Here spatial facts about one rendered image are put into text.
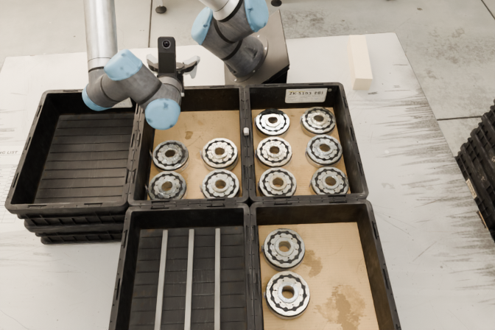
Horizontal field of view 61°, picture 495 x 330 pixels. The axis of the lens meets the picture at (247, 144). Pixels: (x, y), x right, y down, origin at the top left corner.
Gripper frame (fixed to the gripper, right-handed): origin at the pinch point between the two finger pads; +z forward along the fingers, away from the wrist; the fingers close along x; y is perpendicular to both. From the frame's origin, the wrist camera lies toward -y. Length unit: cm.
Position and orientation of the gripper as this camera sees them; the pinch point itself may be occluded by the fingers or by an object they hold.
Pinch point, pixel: (173, 54)
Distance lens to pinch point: 127.0
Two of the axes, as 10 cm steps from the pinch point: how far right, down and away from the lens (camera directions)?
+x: 10.0, 0.2, 0.9
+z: -0.7, -5.4, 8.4
